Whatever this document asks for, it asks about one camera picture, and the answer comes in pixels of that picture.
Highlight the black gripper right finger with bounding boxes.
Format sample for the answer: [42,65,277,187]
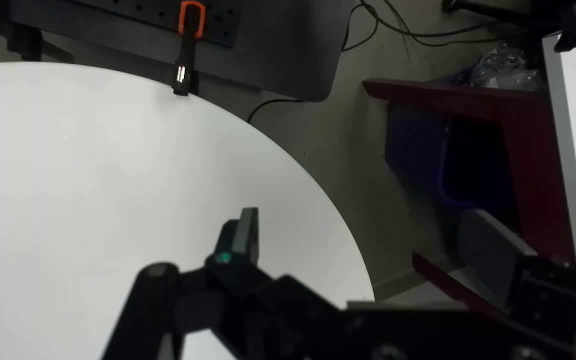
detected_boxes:
[459,208,537,313]

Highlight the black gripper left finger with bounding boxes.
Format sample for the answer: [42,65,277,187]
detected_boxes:
[207,208,261,282]

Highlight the blue bin under desk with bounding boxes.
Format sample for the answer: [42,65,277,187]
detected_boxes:
[385,105,520,231]

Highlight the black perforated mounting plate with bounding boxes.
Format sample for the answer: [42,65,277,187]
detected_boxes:
[0,0,355,101]

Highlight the orange and black clamp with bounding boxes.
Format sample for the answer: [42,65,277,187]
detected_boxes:
[175,0,207,96]

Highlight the black floor cables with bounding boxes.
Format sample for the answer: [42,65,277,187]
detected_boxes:
[247,0,504,126]

